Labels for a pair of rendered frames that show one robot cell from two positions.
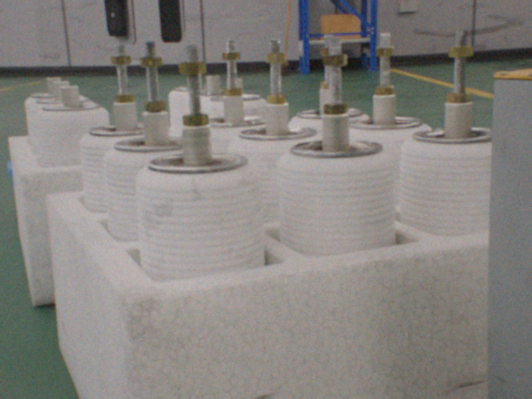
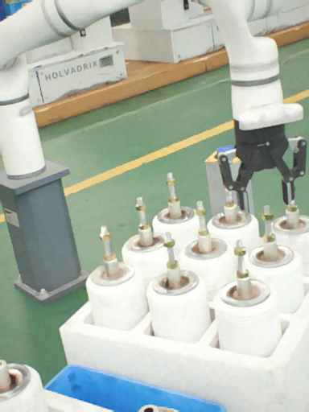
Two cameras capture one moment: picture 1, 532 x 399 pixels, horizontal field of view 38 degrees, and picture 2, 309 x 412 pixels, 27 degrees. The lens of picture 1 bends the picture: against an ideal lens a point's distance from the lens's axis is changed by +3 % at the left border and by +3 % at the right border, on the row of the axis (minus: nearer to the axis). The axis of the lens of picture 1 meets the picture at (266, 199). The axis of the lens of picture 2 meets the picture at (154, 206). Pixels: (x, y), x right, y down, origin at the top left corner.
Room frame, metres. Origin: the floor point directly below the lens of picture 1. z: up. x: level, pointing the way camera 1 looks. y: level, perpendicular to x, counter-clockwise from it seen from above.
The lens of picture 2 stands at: (1.37, 0.76, 0.77)
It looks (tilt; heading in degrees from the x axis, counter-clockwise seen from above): 23 degrees down; 235
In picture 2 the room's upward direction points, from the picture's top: 9 degrees counter-clockwise
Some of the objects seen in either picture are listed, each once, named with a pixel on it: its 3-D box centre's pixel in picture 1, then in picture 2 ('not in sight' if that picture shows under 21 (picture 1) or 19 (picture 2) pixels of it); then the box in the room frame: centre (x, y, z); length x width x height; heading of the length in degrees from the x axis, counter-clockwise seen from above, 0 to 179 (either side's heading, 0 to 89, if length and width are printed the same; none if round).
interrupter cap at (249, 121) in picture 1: (234, 123); (175, 282); (0.83, 0.03, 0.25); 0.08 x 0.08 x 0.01
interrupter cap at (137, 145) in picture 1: (157, 145); (270, 256); (0.68, 0.10, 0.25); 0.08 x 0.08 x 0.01
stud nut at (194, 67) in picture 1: (192, 67); not in sight; (0.57, 0.05, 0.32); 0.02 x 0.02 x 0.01; 34
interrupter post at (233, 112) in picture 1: (233, 110); (174, 275); (0.83, 0.03, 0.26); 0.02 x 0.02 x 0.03
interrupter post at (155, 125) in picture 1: (156, 130); (270, 249); (0.68, 0.10, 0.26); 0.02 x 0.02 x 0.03
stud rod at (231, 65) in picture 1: (232, 75); (170, 254); (0.83, 0.03, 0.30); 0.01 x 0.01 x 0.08; 33
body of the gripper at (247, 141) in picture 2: not in sight; (260, 139); (0.68, 0.10, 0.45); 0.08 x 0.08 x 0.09
